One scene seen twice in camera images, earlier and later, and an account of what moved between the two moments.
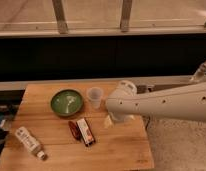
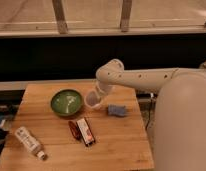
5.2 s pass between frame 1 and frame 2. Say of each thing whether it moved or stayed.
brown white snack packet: stayed
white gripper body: moved
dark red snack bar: stayed
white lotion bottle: stayed
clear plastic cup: moved
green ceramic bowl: stayed
